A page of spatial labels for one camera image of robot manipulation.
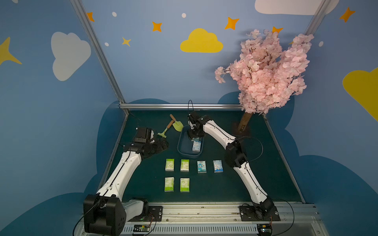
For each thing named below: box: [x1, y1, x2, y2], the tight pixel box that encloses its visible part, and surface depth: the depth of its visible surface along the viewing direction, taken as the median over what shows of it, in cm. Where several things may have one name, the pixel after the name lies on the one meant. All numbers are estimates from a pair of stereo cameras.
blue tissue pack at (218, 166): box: [212, 159, 224, 174], surface depth 91 cm
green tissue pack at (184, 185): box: [180, 177, 190, 193], surface depth 84 cm
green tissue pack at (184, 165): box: [180, 159, 190, 173], surface depth 91 cm
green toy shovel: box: [169, 114, 184, 133], surface depth 114 cm
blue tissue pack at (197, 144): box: [191, 137, 202, 152], surface depth 100 cm
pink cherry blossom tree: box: [214, 29, 315, 115], surface depth 70 cm
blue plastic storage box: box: [177, 124, 206, 159], surface depth 100 cm
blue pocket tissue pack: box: [196, 160, 208, 174], surface depth 90 cm
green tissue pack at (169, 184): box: [164, 177, 175, 192], surface depth 84 cm
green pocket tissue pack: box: [164, 158, 175, 172], surface depth 91 cm
